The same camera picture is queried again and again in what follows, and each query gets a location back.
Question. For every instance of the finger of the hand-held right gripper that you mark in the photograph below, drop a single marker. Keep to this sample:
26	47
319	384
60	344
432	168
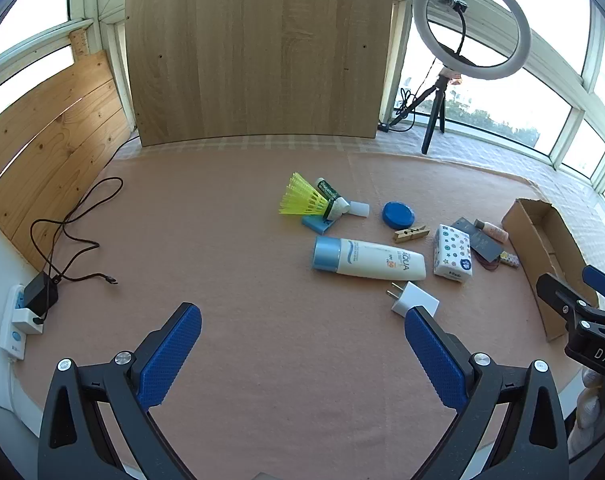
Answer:
604	282
564	297

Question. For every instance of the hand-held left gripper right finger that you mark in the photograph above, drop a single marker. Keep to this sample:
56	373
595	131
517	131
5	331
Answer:
435	360

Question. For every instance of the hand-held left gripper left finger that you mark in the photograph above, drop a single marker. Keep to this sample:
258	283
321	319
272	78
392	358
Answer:
170	355

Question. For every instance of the white wall charger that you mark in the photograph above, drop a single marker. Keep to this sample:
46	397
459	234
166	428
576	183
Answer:
418	301

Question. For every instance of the patterned white tube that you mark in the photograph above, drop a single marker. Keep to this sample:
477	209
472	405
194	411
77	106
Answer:
509	259

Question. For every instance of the cardboard box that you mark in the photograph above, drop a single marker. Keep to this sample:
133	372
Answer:
524	232

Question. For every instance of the black card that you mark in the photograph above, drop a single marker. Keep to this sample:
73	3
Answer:
484	245

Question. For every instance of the small pink bottle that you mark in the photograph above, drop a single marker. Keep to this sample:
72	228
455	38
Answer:
494	231

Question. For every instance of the patterned tissue pack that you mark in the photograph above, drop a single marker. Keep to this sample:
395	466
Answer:
451	255

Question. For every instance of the white sunscreen tube blue cap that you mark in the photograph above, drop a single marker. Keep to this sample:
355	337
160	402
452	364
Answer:
377	259

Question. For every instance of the wooden clothespin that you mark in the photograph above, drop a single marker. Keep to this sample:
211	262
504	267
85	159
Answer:
411	233

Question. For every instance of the blue round lid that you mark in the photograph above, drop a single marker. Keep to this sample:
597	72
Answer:
398	214

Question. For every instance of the translucent white cap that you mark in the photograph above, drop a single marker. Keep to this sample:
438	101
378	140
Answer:
359	209

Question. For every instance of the yellow shuttlecock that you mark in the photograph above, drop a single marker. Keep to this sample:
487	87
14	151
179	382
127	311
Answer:
302	197

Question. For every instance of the person's right hand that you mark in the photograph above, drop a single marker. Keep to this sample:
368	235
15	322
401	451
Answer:
589	397

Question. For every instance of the pink blanket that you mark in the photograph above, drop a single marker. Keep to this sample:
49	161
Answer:
207	260

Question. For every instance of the black power adapter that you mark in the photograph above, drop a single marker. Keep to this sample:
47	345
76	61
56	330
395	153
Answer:
38	295

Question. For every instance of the white power strip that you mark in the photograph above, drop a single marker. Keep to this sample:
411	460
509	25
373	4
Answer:
12	335

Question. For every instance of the checked cloth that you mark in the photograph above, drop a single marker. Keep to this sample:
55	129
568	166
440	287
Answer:
482	155

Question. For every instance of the blue plastic clip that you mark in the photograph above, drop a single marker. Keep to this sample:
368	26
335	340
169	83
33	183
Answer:
318	224

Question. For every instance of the green lip balm stick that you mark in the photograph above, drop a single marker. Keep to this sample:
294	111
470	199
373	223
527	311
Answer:
327	191

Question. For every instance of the black tripod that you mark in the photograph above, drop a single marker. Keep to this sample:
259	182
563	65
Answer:
432	115

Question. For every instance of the slatted wooden panel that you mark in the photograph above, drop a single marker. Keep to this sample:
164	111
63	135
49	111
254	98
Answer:
47	160

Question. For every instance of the black inline controller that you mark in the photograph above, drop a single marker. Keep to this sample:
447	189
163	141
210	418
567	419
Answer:
383	126

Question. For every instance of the pink patterned wrapper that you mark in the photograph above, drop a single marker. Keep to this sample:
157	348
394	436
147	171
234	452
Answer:
452	79

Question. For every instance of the large wooden board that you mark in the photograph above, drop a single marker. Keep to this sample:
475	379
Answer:
257	55

